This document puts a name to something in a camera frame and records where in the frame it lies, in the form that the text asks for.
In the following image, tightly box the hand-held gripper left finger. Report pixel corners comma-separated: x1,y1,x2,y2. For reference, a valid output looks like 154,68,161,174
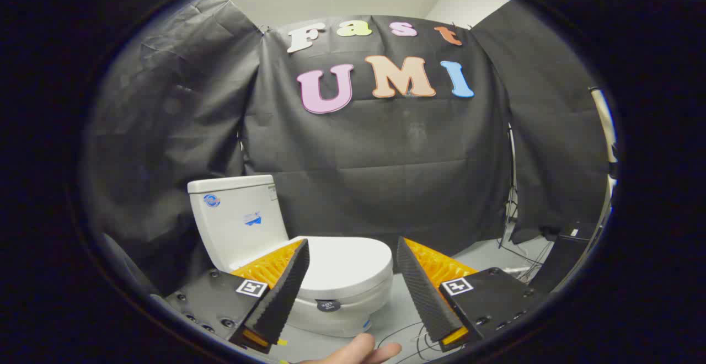
164,238,311,355

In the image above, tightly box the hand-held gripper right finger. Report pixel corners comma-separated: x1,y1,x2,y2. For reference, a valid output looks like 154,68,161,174
396,236,549,352

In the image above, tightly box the white toilet lid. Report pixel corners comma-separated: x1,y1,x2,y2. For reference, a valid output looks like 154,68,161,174
290,236,393,302

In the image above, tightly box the white toilet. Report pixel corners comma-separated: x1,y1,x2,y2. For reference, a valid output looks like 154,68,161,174
188,175,393,338

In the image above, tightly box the white toilet tank cover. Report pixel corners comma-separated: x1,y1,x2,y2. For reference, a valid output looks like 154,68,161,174
188,175,275,194

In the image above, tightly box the black backdrop cloth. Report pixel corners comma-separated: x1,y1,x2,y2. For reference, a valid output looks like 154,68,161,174
83,0,610,298

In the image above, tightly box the thin black light stand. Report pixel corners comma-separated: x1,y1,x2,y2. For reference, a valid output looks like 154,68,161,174
499,124,520,249

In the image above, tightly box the black box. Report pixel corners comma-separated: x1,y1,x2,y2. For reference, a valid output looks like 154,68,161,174
528,222,601,294

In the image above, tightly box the white pole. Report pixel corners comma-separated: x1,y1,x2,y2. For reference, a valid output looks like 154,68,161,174
588,86,618,167

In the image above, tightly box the tangle of black cables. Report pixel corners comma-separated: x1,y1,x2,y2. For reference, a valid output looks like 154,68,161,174
494,232,555,279

